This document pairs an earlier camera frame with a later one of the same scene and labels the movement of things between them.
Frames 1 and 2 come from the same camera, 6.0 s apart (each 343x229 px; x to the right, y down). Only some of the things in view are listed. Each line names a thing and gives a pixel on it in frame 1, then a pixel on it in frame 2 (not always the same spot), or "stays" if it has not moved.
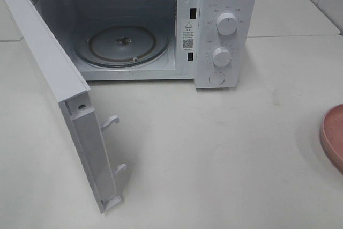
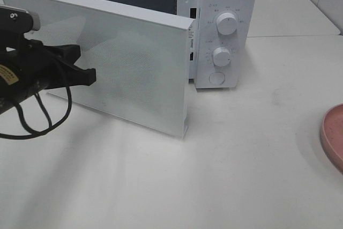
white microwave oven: (177, 26) stays
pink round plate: (332, 136) stays
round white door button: (217, 78) stays
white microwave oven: (69, 88) → (141, 58)
